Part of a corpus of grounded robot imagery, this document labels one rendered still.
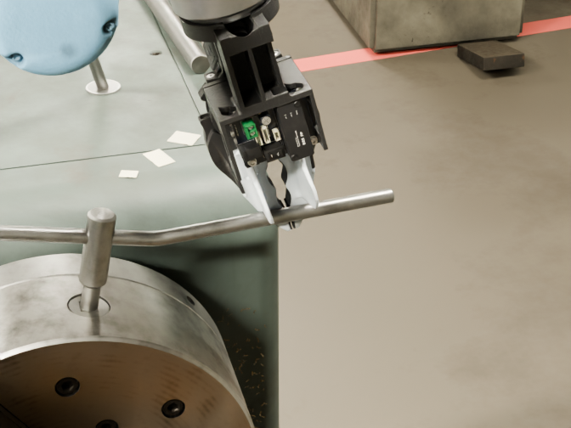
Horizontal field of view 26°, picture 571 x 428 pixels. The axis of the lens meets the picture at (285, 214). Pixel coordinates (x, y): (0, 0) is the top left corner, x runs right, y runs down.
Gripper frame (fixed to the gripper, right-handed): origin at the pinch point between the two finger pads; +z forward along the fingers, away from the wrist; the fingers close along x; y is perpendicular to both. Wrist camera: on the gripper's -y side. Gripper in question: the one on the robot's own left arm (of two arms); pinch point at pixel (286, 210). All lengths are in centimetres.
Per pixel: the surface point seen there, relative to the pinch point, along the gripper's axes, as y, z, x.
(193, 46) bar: -37.3, 1.1, -0.6
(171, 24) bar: -44.4, 1.1, -1.8
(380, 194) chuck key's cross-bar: 2.2, 0.2, 7.4
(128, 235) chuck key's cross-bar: 1.9, -4.1, -12.5
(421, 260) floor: -172, 146, 48
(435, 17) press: -298, 145, 101
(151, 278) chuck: -4.6, 5.0, -12.4
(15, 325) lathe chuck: 2.7, -0.3, -23.2
